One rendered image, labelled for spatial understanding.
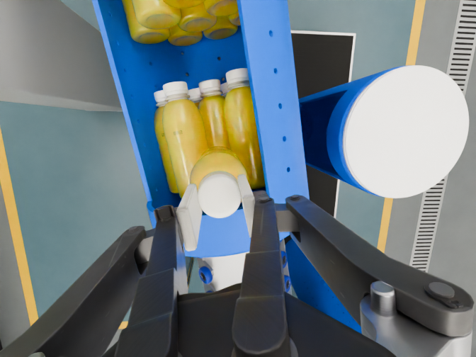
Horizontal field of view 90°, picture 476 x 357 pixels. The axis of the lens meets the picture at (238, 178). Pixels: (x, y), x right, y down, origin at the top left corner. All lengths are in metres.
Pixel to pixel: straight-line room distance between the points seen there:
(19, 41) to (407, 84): 0.89
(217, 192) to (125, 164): 1.45
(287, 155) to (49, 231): 1.81
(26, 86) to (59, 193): 1.12
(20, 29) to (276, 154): 0.72
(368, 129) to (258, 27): 0.34
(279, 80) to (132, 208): 1.49
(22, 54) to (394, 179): 0.93
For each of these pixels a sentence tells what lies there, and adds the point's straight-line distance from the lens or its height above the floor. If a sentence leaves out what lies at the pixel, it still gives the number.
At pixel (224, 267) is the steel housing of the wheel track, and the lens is 0.71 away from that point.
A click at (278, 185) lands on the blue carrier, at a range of 0.32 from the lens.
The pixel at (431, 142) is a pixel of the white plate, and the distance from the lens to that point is 0.66.
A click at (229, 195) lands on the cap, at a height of 1.32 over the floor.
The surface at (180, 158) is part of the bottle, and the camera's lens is 0.40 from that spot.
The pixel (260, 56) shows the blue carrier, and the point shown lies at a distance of 0.32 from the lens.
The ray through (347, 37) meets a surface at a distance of 1.60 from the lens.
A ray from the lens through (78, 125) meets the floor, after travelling 1.73.
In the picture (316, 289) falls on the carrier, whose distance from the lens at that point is 1.23.
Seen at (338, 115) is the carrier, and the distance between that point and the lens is 0.58.
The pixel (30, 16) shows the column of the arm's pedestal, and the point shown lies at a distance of 0.92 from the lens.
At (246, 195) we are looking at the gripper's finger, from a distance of 0.16.
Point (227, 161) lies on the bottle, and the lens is 0.25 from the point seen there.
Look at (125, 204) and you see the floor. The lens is 1.71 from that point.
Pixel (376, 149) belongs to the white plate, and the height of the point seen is 1.04.
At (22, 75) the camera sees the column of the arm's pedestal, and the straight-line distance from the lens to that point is 0.83.
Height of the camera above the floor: 1.52
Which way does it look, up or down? 77 degrees down
